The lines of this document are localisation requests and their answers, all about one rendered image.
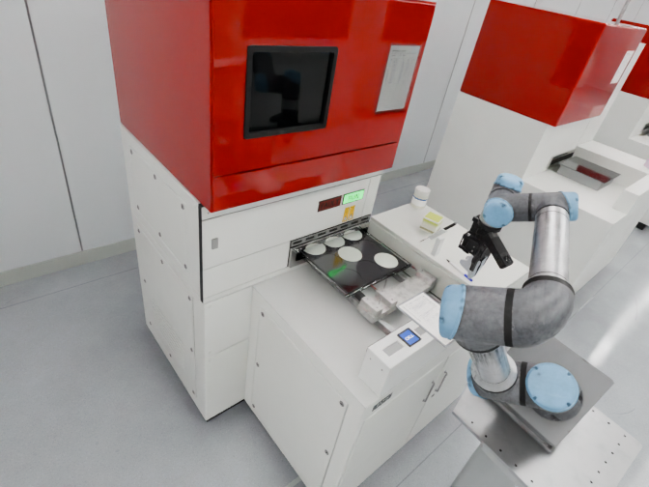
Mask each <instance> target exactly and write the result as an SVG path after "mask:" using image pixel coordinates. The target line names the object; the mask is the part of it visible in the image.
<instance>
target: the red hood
mask: <svg viewBox="0 0 649 487"><path fill-rule="evenodd" d="M104 3H105V10H106V18H107V25H108V33H109V40H110V47H111V55H112V62H113V70H114V76H115V84H116V92H117V99H118V106H119V113H120V121H121V124H122V125H123V126H124V127H125V128H126V129H127V130H128V131H129V132H130V133H131V134H132V135H133V136H134V137H135V138H136V139H137V140H138V141H139V142H140V143H141V144H142V145H143V146H144V147H145V148H146V149H147V150H148V151H149V152H150V153H151V154H152V155H153V156H154V157H155V158H156V159H157V160H158V161H159V162H160V163H161V164H162V165H163V166H164V167H165V168H166V169H167V170H168V171H169V172H170V173H171V174H172V175H173V176H174V177H175V178H176V179H177V180H178V181H179V182H180V183H181V184H182V185H183V186H184V187H185V188H186V189H187V190H188V191H189V192H190V193H191V194H192V195H193V196H194V197H195V198H196V199H197V200H198V201H199V202H200V203H201V204H202V205H203V206H204V207H205V208H206V209H207V210H208V211H209V212H210V213H215V212H219V211H223V210H227V209H231V208H235V207H238V206H242V205H246V204H250V203H254V202H258V201H262V200H266V199H269V198H273V197H277V196H281V195H285V194H289V193H293V192H297V191H301V190H305V189H308V188H312V187H316V186H323V185H326V184H330V183H334V182H338V181H342V180H346V179H349V178H353V177H357V176H361V175H365V174H369V173H373V172H377V171H381V170H384V169H388V168H392V165H393V161H394V158H395V155H396V151H397V148H398V144H399V141H400V137H401V133H402V130H403V126H404V122H405V120H406V116H407V112H408V109H409V102H410V99H411V95H412V91H413V88H414V84H415V80H416V77H417V74H418V70H419V67H420V63H421V60H422V56H423V52H424V49H425V45H426V41H427V39H428V35H429V31H430V28H431V24H432V20H433V17H434V13H435V8H436V4H437V2H434V1H429V0H104Z"/></svg>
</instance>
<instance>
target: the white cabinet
mask: <svg viewBox="0 0 649 487"><path fill-rule="evenodd" d="M469 359H470V356H469V354H468V351H467V350H465V349H463V348H462V347H461V346H460V345H459V344H458V343H457V341H456V342H455V343H453V344H452V345H451V346H449V347H448V348H447V349H445V350H444V351H443V352H441V353H440V354H438V355H437V356H436V357H434V358H433V359H431V360H430V361H429V362H427V363H426V364H425V365H423V366H422V367H421V368H419V369H418V370H417V371H415V372H414V373H413V374H411V375H410V376H408V377H407V378H406V379H404V380H403V381H402V382H401V383H400V384H398V385H397V386H395V387H394V388H392V389H391V390H390V391H388V392H387V393H386V394H385V395H383V396H382V397H381V398H379V399H378V400H377V401H375V402H374V403H373V404H371V405H370V406H369V407H367V408H366V409H365V408H364V407H363V406H362V405H361V404H360V403H359V402H358V401H357V400H356V399H355V397H354V396H353V395H352V394H351V393H350V392H349V391H348V390H347V389H346V388H345V387H344V385H343V384H342V383H341V382H340V381H339V380H338V379H337V378H336V377H335V376H334V375H333V374H332V372H331V371H330V370H329V369H328V368H327V367H326V366H325V365H324V364H323V363H322V362H321V360H320V359H319V358H318V357H317V356H316V355H315V354H314V353H313V352H312V351H311V350H310V349H309V347H308V346H307V345H306V344H305V343H304V342H303V341H302V340H301V339H300V338H299V337H298V336H297V334H296V333H295V332H294V331H293V330H292V329H291V328H290V327H289V326H288V325H287V323H286V322H285V321H284V320H283V319H282V318H281V317H280V316H279V315H278V314H277V313H276V312H275V310H274V309H273V308H272V307H271V306H270V305H269V304H268V303H267V302H266V301H265V300H264V298H263V297H262V296H261V295H260V294H259V293H258V292H257V291H256V290H255V289H254V288H253V292H252V305H251V318H250V331H249V343H248V356H247V369H246V382H245V394H244V400H245V401H246V403H247V404H248V406H249V407H250V408H251V410H252V411H253V413H254V414H255V415H256V417H257V418H258V419H259V420H260V421H261V423H262V424H263V426H264V427H265V428H266V430H267V431H268V433H269V434H270V436H271V437H272V439H273V440H274V441H275V443H276V444H277V446H278V447H279V448H280V450H281V451H282V453H283V454H284V455H285V457H286V458H287V460H288V461H289V462H290V464H291V465H292V467H293V468H294V470H295V471H296V473H297V474H298V476H299V477H300V478H301V480H302V481H303V483H304V484H305V485H306V487H357V486H358V485H359V484H361V483H362V482H363V481H364V480H365V479H366V478H367V477H368V476H370V475H371V474H372V473H373V472H374V471H375V470H376V469H378V468H379V467H380V466H381V465H382V464H383V463H384V462H385V461H387V460H388V459H389V458H390V457H391V456H392V455H393V454H394V453H395V452H397V451H398V450H399V449H400V448H401V447H402V446H403V445H404V444H406V443H407V442H408V441H409V440H410V439H411V438H412V437H414V436H415V435H416V434H417V433H418V432H419V431H420V430H421V429H423V428H424V427H425V426H426V425H427V424H428V423H429V422H430V421H432V420H433V419H434V418H435V417H436V416H437V415H438V414H440V413H441V412H442V411H443V410H444V409H445V408H446V407H447V406H449V405H450V404H451V403H452V402H453V401H454V400H455V399H456V398H458V397H459V396H460V394H461V393H462V391H463V389H464V388H465V386H466V383H467V381H466V369H467V364H468V361H469Z"/></svg>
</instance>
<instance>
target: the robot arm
mask: <svg viewBox="0 0 649 487"><path fill-rule="evenodd" d="M522 187H523V180H522V179H521V178H520V177H518V176H516V175H513V174H509V173H501V174H499V175H498V176H497V178H496V180H495V182H494V185H493V187H492V190H491V192H490V194H489V197H488V199H487V201H486V203H485V205H484V208H483V210H482V212H481V214H480V215H477V216H474V217H473V219H472V221H473V223H472V225H471V228H470V230H469V231H467V232H466V233H464V234H463V237H462V239H461V241H460V244H459V246H458V247H459V248H460V249H462V250H463V252H465V253H466V254H469V253H470V254H471V255H470V256H467V257H466V259H461V260H460V264H461V266H462V267H463V268H464V269H465V270H466V271H467V273H468V275H467V277H468V278H469V279H471V278H472V277H474V276H475V275H476V274H478V272H479V271H480V270H481V268H482V267H483V266H484V264H485V263H486V261H487V260H488V258H489V257H490V255H491V254H492V256H493V258H494V259H495V261H496V263H497V264H498V266H499V268H500V269H505V268H507V267H509V266H511V265H513V263H514V261H513V260H512V258H511V256H510V254H509V253H508V251H507V249H506V248H505V246H504V244H503V242H502V241H501V239H500V237H499V236H498V235H497V233H498V232H500V231H501V229H502V227H504V226H506V225H508V224H509V223H510V222H522V221H535V222H534V230H533V239H532V247H531V256H530V265H529V273H528V279H527V280H526V281H525V282H524V283H523V285H522V287H521V288H503V287H490V286H475V285H464V284H460V285H458V284H450V285H448V286H446V287H445V289H444V291H443V294H442V298H441V303H440V310H439V319H438V330H439V334H440V336H441V337H443V338H447V339H448V340H451V339H455V340H456V341H457V343H458V344H459V345H460V346H461V347H462V348H463V349H465V350H467V351H468V354H469V356H470V359H469V361H468V364H467V369H466V381H467V386H468V389H469V391H470V392H471V393H472V394H473V395H474V396H478V397H480V398H483V399H492V400H496V401H501V402H506V403H511V404H516V405H522V406H526V407H531V408H532V409H533V411H534V412H535V413H537V414H538V415H540V416H541V417H543V418H545V419H548V420H552V421H566V420H569V419H571V418H573V417H575V416H576V415H577V414H578V413H579V411H580V410H581V408H582V404H583V392H582V389H581V387H580V385H579V383H578V381H577V380H576V379H575V378H574V376H573V375H572V374H571V373H570V372H569V371H568V370H567V369H565V368H564V367H562V366H560V365H558V364H555V363H550V362H543V363H532V362H525V361H519V360H513V359H512V358H511V357H510V356H509V355H507V353H506V349H505V346H507V347H514V348H522V349H523V348H531V347H535V346H538V345H541V344H543V343H545V342H547V341H549V340H551V339H552V338H553V337H555V336H556V335H557V334H558V333H559V332H560V331H561V330H562V329H563V328H564V327H565V326H566V324H567V322H568V321H569V319H570V317H571V315H572V313H573V310H574V306H575V290H574V287H573V286H572V284H571V283H570V282H569V240H570V221H576V220H577V219H578V194H577V193H576V192H573V191H568V192H563V191H558V192H538V193H521V192H522ZM468 233H469V234H470V235H469V234H468ZM463 239H464V240H463ZM462 241H463V242H462Z"/></svg>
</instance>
